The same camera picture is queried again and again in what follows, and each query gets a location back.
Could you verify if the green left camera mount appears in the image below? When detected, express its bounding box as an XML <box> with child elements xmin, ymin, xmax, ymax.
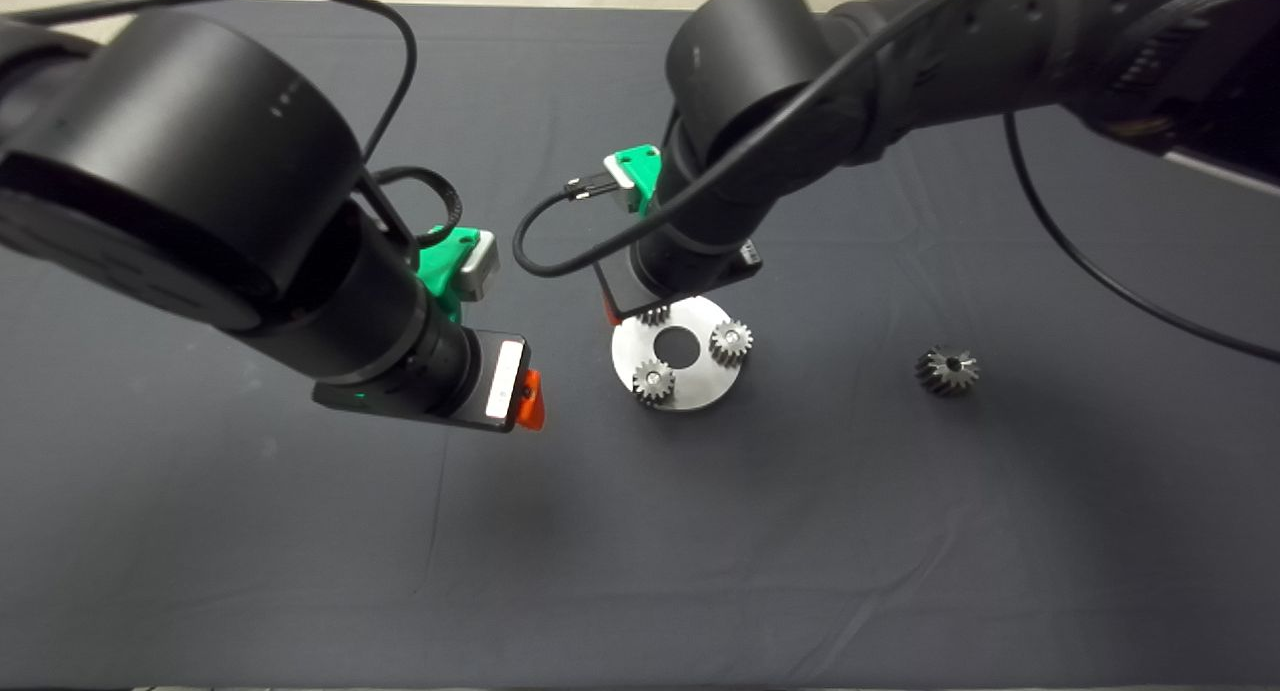
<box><xmin>417</xmin><ymin>226</ymin><xmax>483</xmax><ymax>324</ymax></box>

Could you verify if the green right camera mount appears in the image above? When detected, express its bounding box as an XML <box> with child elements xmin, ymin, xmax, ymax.
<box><xmin>607</xmin><ymin>144</ymin><xmax>664</xmax><ymax>217</ymax></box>

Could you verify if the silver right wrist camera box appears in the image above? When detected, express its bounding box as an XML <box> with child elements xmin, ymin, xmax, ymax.
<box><xmin>603</xmin><ymin>154</ymin><xmax>641</xmax><ymax>212</ymax></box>

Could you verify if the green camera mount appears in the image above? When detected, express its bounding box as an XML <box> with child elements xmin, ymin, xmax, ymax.
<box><xmin>417</xmin><ymin>226</ymin><xmax>483</xmax><ymax>324</ymax></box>
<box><xmin>607</xmin><ymin>144</ymin><xmax>664</xmax><ymax>217</ymax></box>

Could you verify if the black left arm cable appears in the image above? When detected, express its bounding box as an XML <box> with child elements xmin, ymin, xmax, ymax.
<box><xmin>0</xmin><ymin>0</ymin><xmax>464</xmax><ymax>252</ymax></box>

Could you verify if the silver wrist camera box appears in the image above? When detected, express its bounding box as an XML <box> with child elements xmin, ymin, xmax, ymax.
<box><xmin>458</xmin><ymin>231</ymin><xmax>499</xmax><ymax>302</ymax></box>
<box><xmin>603</xmin><ymin>154</ymin><xmax>641</xmax><ymax>212</ymax></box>

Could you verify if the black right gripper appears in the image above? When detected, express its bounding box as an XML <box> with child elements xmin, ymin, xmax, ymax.
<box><xmin>592</xmin><ymin>239</ymin><xmax>764</xmax><ymax>327</ymax></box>

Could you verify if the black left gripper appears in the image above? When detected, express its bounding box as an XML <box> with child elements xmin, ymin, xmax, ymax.
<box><xmin>312</xmin><ymin>329</ymin><xmax>547</xmax><ymax>434</ymax></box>

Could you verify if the round metal plate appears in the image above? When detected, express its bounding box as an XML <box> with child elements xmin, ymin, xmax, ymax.
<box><xmin>611</xmin><ymin>293</ymin><xmax>747</xmax><ymax>412</ymax></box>

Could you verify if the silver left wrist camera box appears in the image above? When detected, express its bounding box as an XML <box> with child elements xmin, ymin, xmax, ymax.
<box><xmin>458</xmin><ymin>231</ymin><xmax>499</xmax><ymax>302</ymax></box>

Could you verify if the dark grey table cloth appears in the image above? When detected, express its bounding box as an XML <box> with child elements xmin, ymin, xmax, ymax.
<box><xmin>0</xmin><ymin>0</ymin><xmax>1280</xmax><ymax>688</ymax></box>

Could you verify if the large dark steel gear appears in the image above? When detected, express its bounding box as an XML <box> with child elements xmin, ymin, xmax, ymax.
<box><xmin>914</xmin><ymin>343</ymin><xmax>980</xmax><ymax>398</ymax></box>

